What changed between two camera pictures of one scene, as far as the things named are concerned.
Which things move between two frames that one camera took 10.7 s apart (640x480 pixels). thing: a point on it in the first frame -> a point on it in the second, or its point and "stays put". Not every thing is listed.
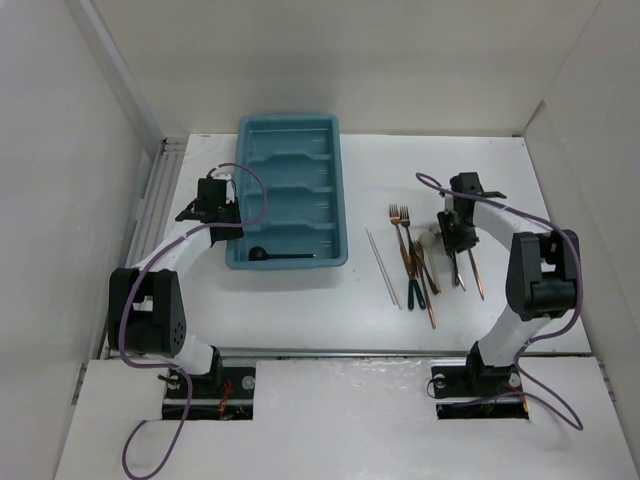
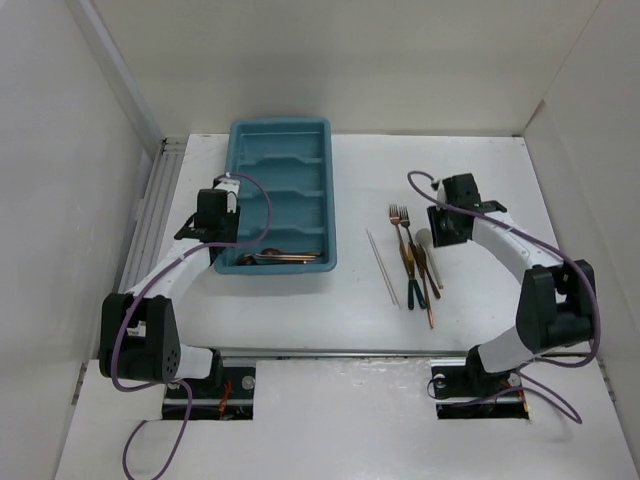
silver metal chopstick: (388, 277) stays put
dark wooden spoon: (477, 276) -> (273, 251)
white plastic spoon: (426, 240) stays put
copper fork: (395, 219) stays put
